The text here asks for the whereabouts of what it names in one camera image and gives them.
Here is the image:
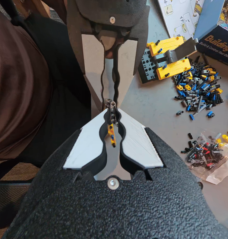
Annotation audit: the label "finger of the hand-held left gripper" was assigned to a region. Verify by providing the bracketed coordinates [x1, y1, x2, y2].
[113, 38, 138, 109]
[81, 33, 107, 119]

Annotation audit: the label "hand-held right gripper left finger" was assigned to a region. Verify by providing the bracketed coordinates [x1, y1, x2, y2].
[63, 109, 108, 175]

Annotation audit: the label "clear bag of black parts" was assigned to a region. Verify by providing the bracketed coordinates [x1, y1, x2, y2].
[181, 132, 228, 185]

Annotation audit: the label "blue kit box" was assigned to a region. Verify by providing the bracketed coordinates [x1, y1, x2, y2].
[193, 0, 228, 67]

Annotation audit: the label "person's black trousers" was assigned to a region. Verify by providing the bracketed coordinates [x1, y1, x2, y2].
[19, 13, 92, 168]

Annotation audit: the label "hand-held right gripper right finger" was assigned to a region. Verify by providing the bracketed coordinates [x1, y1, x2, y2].
[116, 108, 164, 178]

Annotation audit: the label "grey desk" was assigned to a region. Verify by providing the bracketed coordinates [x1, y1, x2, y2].
[105, 0, 228, 224]

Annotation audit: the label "pile of small connector pieces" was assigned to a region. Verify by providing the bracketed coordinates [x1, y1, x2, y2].
[172, 60, 225, 121]

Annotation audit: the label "black yellow beam piece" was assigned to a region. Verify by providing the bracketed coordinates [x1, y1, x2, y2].
[105, 99, 119, 148]

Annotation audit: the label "instruction booklet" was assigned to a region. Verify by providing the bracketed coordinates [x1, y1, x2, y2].
[156, 0, 206, 40]

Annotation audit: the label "black battery box yellow assembly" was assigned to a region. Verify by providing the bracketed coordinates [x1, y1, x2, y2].
[140, 35, 198, 84]

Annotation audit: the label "scattered black connector pieces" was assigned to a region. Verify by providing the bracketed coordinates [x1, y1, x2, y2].
[181, 133, 194, 154]

